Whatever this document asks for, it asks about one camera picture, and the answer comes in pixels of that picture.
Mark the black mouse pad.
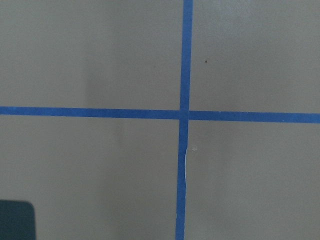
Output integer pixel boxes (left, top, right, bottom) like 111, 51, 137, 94
0, 199, 36, 240

